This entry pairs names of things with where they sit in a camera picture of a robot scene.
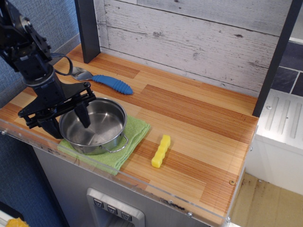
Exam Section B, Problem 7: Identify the blue handled metal spoon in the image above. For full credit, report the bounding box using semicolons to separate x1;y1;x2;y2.
71;67;134;95

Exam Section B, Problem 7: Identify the silver dispenser panel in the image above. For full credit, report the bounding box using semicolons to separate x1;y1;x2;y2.
86;188;145;227

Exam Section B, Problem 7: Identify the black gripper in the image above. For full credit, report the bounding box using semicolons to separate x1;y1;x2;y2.
18;73;96;139

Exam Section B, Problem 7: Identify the green folded cloth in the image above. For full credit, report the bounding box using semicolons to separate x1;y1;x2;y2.
58;115;151;175

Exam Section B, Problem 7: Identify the yellow object bottom left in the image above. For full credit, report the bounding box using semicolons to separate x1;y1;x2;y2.
5;218;29;227

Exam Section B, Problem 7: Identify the dark grey right post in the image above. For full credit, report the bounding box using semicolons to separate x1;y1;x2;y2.
252;0;303;117

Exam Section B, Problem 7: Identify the yellow plastic corn piece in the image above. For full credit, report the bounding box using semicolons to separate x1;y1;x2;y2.
151;134;171;168

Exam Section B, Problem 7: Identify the stainless steel pot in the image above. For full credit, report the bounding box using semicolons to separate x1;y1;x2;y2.
59;97;129;155

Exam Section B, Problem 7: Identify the white ribbed counter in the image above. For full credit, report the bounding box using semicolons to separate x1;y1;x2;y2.
257;89;303;149

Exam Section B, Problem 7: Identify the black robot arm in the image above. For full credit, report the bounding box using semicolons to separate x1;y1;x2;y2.
0;0;96;139

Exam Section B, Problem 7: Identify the clear acrylic table guard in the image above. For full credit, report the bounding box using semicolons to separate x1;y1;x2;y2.
0;115;258;227

